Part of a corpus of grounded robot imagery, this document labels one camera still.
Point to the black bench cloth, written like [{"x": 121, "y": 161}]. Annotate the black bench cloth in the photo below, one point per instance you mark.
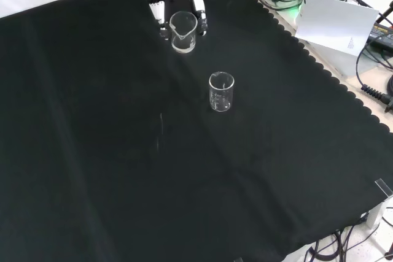
[{"x": 122, "y": 136}]

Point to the black power adapter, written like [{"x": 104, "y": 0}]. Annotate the black power adapter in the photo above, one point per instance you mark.
[{"x": 382, "y": 33}]

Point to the white bench bracket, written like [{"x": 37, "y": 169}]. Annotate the white bench bracket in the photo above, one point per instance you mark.
[{"x": 379, "y": 213}]

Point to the clear cloth clip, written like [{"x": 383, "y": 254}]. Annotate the clear cloth clip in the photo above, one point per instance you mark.
[
  {"x": 383, "y": 187},
  {"x": 238, "y": 259}
]

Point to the black tripod rod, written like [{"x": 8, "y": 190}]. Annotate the black tripod rod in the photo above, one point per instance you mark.
[{"x": 385, "y": 13}]

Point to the clear glass beaker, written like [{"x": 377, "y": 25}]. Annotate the clear glass beaker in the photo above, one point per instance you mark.
[
  {"x": 184, "y": 46},
  {"x": 221, "y": 104}
]

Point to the pale board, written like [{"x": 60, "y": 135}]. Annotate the pale board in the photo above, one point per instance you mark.
[{"x": 334, "y": 22}]

